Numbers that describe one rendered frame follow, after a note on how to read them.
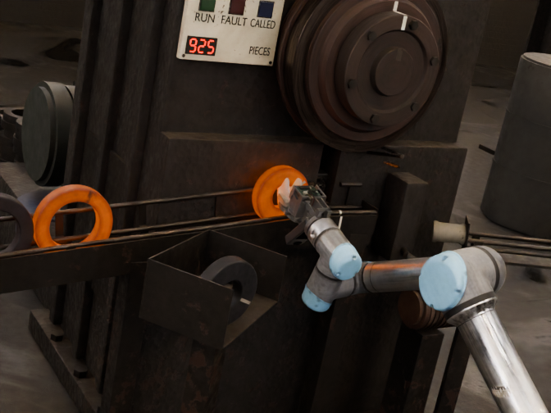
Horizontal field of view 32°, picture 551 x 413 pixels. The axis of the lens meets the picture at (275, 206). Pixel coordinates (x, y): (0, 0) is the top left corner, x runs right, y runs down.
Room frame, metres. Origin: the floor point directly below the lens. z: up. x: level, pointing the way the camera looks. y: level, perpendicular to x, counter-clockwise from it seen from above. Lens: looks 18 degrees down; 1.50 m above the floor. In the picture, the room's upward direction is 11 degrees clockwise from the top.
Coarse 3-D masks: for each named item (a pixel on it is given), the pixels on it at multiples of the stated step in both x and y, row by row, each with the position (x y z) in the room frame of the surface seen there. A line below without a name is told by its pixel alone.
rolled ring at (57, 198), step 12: (60, 192) 2.06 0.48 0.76; (72, 192) 2.06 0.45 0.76; (84, 192) 2.08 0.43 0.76; (96, 192) 2.10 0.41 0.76; (48, 204) 2.04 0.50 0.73; (60, 204) 2.05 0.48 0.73; (96, 204) 2.10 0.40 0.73; (108, 204) 2.12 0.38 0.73; (36, 216) 2.03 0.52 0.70; (48, 216) 2.04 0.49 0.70; (96, 216) 2.12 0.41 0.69; (108, 216) 2.12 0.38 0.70; (36, 228) 2.02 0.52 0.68; (48, 228) 2.04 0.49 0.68; (96, 228) 2.12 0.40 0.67; (108, 228) 2.12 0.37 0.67; (36, 240) 2.03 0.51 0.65; (48, 240) 2.04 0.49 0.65; (84, 240) 2.11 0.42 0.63
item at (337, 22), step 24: (360, 0) 2.39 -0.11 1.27; (384, 0) 2.40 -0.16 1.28; (408, 0) 2.46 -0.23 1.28; (336, 24) 2.35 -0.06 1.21; (432, 24) 2.51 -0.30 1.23; (312, 48) 2.33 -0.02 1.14; (336, 48) 2.34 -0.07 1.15; (312, 72) 2.34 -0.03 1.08; (312, 96) 2.34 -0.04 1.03; (336, 96) 2.36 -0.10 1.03; (336, 120) 2.38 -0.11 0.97; (360, 120) 2.40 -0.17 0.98; (408, 120) 2.51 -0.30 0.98
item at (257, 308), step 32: (160, 256) 1.91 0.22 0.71; (192, 256) 2.05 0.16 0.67; (256, 256) 2.06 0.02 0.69; (160, 288) 1.86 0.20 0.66; (192, 288) 1.83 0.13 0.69; (224, 288) 1.80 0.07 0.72; (160, 320) 1.85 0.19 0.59; (192, 320) 1.83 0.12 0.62; (224, 320) 1.80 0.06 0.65; (256, 320) 1.94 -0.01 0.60; (192, 352) 1.96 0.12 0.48; (224, 352) 1.98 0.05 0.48; (192, 384) 1.95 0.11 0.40
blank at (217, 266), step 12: (216, 264) 1.87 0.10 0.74; (228, 264) 1.87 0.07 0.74; (240, 264) 1.89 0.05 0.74; (204, 276) 1.85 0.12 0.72; (216, 276) 1.84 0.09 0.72; (228, 276) 1.87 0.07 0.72; (240, 276) 1.89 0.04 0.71; (252, 276) 1.92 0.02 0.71; (240, 288) 1.91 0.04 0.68; (252, 288) 1.93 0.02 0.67; (240, 300) 1.91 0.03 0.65; (252, 300) 1.93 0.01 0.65; (240, 312) 1.91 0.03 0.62
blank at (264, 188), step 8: (272, 168) 2.39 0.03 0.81; (280, 168) 2.38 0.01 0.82; (288, 168) 2.39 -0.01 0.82; (264, 176) 2.37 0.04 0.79; (272, 176) 2.36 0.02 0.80; (280, 176) 2.37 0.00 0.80; (288, 176) 2.39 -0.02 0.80; (296, 176) 2.40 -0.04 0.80; (256, 184) 2.36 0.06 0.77; (264, 184) 2.35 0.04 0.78; (272, 184) 2.36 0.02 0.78; (280, 184) 2.38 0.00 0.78; (304, 184) 2.42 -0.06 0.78; (256, 192) 2.35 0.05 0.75; (264, 192) 2.35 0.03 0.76; (272, 192) 2.36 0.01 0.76; (256, 200) 2.35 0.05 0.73; (264, 200) 2.35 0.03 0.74; (256, 208) 2.35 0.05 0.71; (264, 208) 2.35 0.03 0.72; (272, 208) 2.37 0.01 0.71; (264, 216) 2.36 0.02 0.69
